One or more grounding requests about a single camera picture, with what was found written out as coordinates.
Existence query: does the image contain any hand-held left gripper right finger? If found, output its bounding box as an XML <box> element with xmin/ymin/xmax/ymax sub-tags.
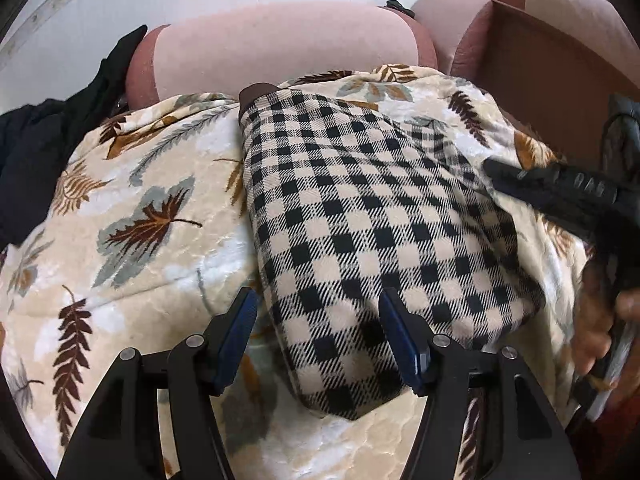
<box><xmin>378</xmin><ymin>287</ymin><xmax>583</xmax><ymax>480</ymax></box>

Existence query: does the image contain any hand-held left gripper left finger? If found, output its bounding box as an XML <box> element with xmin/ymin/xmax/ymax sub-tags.
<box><xmin>56</xmin><ymin>286</ymin><xmax>261</xmax><ymax>480</ymax></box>

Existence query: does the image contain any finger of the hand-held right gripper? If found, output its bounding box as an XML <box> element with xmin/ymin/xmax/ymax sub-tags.
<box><xmin>484</xmin><ymin>157</ymin><xmax>623</xmax><ymax>247</ymax></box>

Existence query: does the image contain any beige black checkered shirt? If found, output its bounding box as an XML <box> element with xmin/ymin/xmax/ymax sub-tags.
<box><xmin>238</xmin><ymin>84</ymin><xmax>547</xmax><ymax>422</ymax></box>

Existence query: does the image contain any person's right hand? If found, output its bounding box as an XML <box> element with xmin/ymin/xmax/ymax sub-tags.
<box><xmin>571</xmin><ymin>259</ymin><xmax>640</xmax><ymax>392</ymax></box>

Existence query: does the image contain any leaf print blanket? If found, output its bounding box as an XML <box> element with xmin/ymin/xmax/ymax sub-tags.
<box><xmin>0</xmin><ymin>62</ymin><xmax>613</xmax><ymax>480</ymax></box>

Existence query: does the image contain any black cloth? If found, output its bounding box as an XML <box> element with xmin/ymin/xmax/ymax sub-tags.
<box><xmin>0</xmin><ymin>24</ymin><xmax>149</xmax><ymax>252</ymax></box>

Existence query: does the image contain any pink and brown sofa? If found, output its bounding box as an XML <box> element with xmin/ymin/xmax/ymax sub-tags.
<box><xmin>125</xmin><ymin>0</ymin><xmax>640</xmax><ymax>186</ymax></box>

